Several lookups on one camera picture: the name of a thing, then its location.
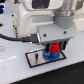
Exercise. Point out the grey metal gripper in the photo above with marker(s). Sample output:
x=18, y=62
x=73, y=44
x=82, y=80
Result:
x=52, y=33

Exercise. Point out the red gear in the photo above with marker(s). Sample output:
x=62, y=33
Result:
x=55, y=48

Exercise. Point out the large blue gear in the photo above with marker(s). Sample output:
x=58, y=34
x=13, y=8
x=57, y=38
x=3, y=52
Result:
x=51, y=56

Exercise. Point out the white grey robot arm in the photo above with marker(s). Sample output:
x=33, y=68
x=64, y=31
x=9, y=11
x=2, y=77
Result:
x=48, y=21

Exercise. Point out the beige connector block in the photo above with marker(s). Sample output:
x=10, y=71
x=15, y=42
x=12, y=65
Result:
x=15, y=27

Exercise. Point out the black framed peg base plate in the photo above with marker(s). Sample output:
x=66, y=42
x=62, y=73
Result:
x=31, y=58

